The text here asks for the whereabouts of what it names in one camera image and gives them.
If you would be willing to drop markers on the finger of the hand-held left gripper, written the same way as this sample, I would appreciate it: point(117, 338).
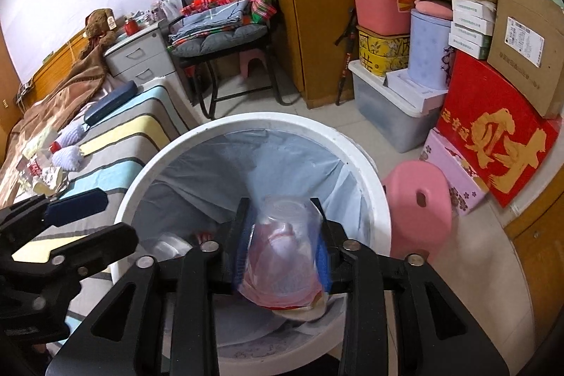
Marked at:
point(97, 241)
point(75, 204)

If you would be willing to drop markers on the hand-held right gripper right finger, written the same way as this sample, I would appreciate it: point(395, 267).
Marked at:
point(324, 266)

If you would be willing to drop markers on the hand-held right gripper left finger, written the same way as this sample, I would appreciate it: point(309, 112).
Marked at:
point(240, 270)

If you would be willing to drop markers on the printed paper cup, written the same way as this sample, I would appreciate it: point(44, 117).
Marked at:
point(50, 177)

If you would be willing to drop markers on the clear plastic cup red lid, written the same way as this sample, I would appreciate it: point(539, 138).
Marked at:
point(282, 252)

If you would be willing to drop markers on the translucent bin liner bag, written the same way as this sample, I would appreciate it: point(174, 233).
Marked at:
point(264, 164)

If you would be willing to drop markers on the white round trash bin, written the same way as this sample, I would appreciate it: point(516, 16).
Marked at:
point(352, 147)

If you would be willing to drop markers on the pale green tissue pack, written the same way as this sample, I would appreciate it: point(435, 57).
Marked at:
point(42, 142)

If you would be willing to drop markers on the large pink plastic stool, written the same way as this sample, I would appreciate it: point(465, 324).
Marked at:
point(405, 217)

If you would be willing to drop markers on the striped bed sheet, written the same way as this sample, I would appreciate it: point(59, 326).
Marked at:
point(132, 125)

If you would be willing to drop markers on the brown blanket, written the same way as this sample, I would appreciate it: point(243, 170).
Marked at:
point(57, 103)

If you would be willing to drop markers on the dark blue glasses case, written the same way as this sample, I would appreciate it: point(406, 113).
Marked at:
point(110, 103)

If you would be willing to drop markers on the white power strip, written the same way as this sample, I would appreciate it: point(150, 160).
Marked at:
point(24, 92)

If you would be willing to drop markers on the wooden bed headboard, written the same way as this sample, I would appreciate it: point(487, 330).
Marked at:
point(48, 63)

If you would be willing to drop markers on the pink floral box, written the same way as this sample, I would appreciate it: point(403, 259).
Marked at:
point(458, 186)

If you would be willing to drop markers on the grey drawer nightstand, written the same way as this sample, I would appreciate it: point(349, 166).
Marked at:
point(141, 54)

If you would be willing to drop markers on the clear storage box white lid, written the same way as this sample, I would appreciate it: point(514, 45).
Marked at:
point(379, 111)

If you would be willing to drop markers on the brown teddy bear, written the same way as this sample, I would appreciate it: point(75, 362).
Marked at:
point(99, 23)

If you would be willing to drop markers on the red mug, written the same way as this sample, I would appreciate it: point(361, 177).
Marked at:
point(131, 26)

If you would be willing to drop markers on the white flat box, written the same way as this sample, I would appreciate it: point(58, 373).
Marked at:
point(414, 89)

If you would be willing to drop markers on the black red trekking pole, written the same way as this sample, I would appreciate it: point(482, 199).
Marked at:
point(346, 67)

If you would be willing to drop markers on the small pink plastic stool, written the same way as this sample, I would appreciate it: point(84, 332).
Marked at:
point(249, 61)

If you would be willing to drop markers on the low wooden cabinet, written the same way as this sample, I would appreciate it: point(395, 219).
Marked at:
point(542, 248)

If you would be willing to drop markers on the red gift box gold print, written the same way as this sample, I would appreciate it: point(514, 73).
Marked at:
point(467, 94)

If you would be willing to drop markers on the yellow patterned box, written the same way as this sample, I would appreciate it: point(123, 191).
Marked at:
point(383, 50)

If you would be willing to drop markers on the folded blue bedding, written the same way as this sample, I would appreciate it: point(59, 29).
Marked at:
point(211, 19)

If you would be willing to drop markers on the light blue cylindrical container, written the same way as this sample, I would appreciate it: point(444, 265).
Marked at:
point(427, 50)

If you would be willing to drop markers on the white medicine box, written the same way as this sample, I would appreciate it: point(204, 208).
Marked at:
point(469, 39)
point(473, 5)
point(471, 23)
point(467, 51)

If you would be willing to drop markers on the large wooden wardrobe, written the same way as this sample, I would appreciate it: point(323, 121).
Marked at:
point(317, 6)

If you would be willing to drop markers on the pink plastic tub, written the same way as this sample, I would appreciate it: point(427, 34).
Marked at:
point(379, 10)

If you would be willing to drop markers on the red green plaid cloth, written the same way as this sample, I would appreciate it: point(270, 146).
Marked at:
point(264, 6)

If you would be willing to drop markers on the pink round cushion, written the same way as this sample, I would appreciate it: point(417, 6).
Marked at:
point(434, 8)

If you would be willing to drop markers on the brown cardboard mailer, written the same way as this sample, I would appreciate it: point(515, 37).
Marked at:
point(550, 94)

